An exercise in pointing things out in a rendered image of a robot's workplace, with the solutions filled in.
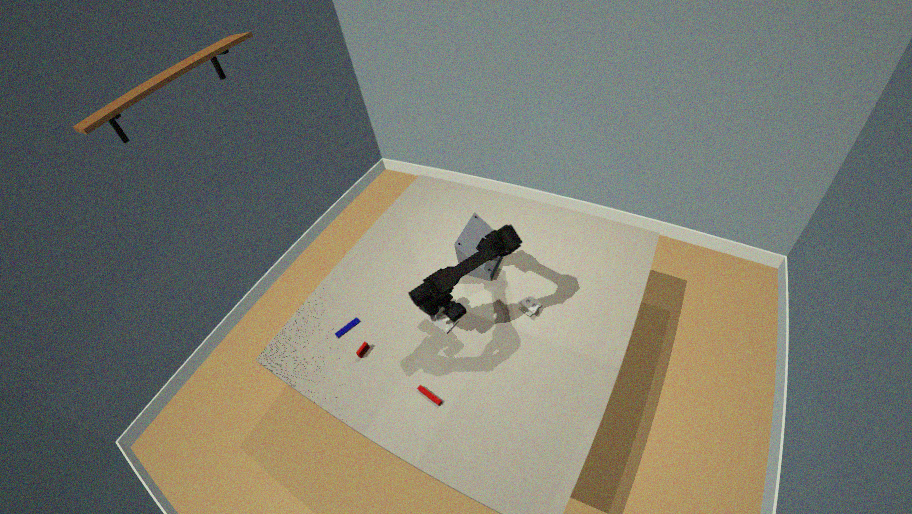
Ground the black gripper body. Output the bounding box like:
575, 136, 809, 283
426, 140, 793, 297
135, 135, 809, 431
437, 294, 467, 321

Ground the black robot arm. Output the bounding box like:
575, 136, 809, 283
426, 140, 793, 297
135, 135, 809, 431
408, 224, 522, 316

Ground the blue flat bar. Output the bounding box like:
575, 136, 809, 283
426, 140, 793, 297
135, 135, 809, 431
335, 317, 361, 339

